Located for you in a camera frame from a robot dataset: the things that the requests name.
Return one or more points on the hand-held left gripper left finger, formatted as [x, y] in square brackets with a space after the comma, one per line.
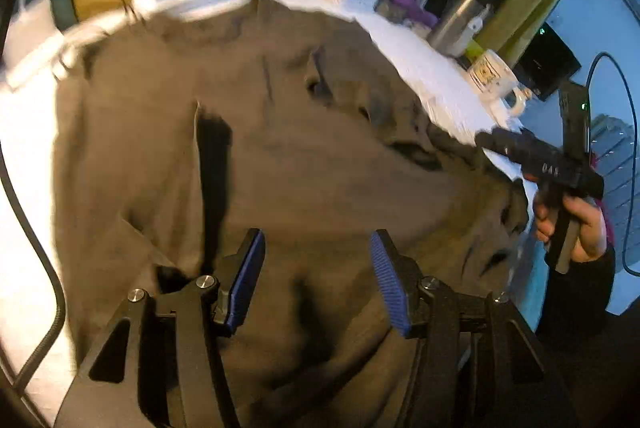
[245, 280]

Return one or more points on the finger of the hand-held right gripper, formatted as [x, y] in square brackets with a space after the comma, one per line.
[505, 141]

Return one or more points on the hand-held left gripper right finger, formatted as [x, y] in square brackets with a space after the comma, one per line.
[390, 280]

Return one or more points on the olive brown printed t-shirt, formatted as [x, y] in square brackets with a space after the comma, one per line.
[310, 148]

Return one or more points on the person's right forearm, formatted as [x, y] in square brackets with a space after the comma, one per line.
[580, 293]

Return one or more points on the person's right hand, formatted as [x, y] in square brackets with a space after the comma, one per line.
[592, 228]

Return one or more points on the white radiator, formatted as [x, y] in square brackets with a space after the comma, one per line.
[612, 158]

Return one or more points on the white printed mug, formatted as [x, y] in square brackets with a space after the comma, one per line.
[492, 76]

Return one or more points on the yellow-green container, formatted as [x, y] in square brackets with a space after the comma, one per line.
[475, 49]

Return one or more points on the steel tumbler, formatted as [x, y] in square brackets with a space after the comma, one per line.
[457, 23]

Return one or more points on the purple object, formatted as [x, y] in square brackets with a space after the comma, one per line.
[407, 6]

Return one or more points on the white desk lamp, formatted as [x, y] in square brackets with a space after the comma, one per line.
[32, 38]

